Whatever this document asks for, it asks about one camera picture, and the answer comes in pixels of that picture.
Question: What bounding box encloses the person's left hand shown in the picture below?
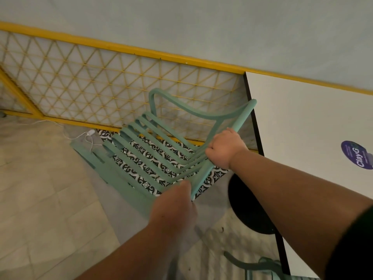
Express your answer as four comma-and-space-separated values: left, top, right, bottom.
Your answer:
149, 180, 199, 234

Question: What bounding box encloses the person's right hand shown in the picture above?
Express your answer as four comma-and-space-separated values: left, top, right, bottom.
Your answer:
205, 128, 249, 170

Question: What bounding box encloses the teal slatted metal chair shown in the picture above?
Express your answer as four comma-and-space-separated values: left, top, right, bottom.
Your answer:
223, 251, 321, 280
71, 88, 257, 214

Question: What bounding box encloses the person's left forearm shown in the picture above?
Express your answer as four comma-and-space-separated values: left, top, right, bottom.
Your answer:
75, 221, 188, 280

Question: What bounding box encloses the person's right forearm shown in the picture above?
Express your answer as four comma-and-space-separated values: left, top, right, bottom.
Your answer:
230, 148, 373, 273

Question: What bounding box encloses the black round table base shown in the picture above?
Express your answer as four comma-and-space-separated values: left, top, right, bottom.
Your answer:
228, 173, 278, 235

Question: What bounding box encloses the yellow lattice railing panel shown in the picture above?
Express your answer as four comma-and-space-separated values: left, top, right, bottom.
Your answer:
0, 22, 373, 152

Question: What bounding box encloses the purple round sticker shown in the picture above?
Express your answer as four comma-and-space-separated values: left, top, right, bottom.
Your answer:
341, 140, 373, 170

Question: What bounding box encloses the black sleeve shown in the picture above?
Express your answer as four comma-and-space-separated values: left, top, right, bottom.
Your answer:
324, 205, 373, 280

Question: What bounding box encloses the white cable with plug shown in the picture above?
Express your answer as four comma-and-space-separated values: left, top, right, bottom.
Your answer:
16, 119, 104, 153

